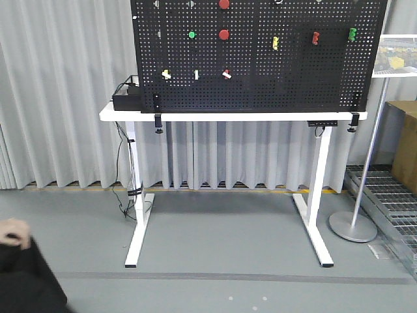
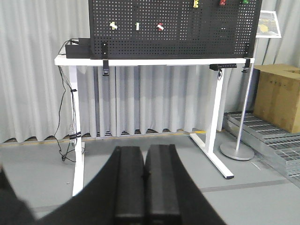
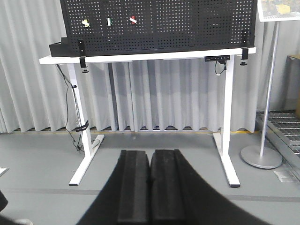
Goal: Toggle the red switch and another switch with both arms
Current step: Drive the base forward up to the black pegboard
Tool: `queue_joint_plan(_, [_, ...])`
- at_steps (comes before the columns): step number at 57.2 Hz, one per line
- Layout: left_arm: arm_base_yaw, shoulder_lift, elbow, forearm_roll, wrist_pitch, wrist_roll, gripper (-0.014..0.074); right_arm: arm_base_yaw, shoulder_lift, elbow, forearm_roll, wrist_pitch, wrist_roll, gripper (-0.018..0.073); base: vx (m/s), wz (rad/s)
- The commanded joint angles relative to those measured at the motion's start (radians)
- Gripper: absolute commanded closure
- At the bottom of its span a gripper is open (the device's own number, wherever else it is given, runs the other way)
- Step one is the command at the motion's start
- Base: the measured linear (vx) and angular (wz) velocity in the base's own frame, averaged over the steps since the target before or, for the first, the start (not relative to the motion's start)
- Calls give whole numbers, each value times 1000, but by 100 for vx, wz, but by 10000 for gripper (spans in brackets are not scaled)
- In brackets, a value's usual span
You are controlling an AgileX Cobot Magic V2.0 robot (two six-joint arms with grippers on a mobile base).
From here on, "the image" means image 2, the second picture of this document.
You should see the red toggle switch lower row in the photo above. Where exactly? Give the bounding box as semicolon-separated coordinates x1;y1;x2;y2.
157;23;164;31

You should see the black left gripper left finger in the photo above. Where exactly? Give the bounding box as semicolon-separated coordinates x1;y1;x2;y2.
114;146;145;225

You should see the black box on desk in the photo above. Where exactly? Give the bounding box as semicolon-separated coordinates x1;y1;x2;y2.
65;38;91;59

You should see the brown cardboard box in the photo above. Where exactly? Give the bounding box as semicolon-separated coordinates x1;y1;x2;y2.
254;64;300;133

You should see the black desk height controller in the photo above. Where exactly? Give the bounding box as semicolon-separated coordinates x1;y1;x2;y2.
209;63;237;80

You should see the metal grating platform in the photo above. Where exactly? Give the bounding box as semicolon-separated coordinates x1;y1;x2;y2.
222;112;300;188

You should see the white standing desk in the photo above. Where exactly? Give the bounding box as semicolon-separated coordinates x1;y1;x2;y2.
54;55;255;197

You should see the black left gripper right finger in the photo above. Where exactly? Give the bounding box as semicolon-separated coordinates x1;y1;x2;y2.
145;145;180;225

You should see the black pegboard clamp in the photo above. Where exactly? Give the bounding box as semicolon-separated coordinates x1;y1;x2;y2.
101;42;109;76
242;43;250;73

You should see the silver sign stand pole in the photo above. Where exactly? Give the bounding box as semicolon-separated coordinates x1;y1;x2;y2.
220;40;258;161

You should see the black perforated pegboard panel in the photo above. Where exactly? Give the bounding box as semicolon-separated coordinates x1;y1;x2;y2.
89;0;262;60

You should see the left black pegboard clamp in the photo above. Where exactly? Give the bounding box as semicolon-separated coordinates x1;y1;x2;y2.
101;42;109;76

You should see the yellow toggle switch upper row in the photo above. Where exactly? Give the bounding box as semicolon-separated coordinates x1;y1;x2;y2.
193;0;199;8

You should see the printed poster sign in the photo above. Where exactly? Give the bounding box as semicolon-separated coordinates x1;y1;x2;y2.
256;10;281;38

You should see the red toggle switch row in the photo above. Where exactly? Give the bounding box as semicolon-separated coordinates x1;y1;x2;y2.
219;0;226;6
157;23;164;31

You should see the right black pegboard clamp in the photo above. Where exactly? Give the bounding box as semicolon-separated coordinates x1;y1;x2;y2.
242;43;250;73

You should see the red toggle switch upper row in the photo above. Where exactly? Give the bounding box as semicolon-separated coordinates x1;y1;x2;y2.
219;0;226;6

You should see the grey curtain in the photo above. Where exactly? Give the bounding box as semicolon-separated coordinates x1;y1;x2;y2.
0;0;300;144

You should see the black hanging power cable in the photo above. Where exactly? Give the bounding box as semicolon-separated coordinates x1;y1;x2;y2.
53;38;83;164

